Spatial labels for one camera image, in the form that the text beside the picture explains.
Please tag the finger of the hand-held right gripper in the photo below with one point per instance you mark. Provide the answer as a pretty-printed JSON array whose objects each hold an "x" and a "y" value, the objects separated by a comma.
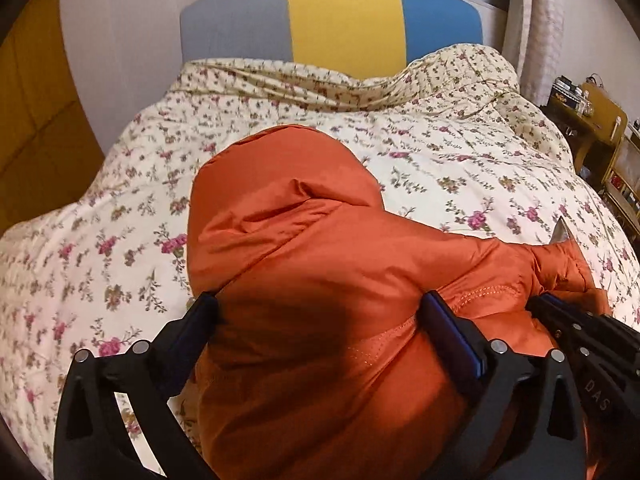
[{"x": 570, "y": 317}]

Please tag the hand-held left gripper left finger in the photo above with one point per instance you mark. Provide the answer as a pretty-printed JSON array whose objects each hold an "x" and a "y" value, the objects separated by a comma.
[{"x": 192, "y": 330}]

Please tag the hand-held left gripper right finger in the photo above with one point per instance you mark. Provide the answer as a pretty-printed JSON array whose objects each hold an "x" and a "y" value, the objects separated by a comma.
[{"x": 452, "y": 330}]

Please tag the orange hooded jacket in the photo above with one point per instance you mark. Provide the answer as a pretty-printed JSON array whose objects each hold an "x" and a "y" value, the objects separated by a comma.
[{"x": 300, "y": 260}]

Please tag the wooden shelf unit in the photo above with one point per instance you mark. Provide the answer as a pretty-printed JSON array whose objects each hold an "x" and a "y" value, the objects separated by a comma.
[{"x": 625, "y": 180}]

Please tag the floral cream blanket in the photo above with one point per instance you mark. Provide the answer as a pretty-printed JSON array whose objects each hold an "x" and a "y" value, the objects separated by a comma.
[{"x": 450, "y": 160}]

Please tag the wooden desk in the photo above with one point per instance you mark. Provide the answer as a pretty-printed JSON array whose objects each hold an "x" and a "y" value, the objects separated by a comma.
[{"x": 600, "y": 110}]

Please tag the yellow wardrobe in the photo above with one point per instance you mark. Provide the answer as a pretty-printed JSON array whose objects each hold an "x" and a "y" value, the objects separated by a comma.
[{"x": 35, "y": 110}]

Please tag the white lace curtain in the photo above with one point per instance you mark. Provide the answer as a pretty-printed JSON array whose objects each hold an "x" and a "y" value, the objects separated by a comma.
[{"x": 542, "y": 35}]

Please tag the grey yellow blue headboard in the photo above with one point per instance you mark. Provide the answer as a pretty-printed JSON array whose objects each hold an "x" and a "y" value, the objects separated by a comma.
[{"x": 340, "y": 20}]

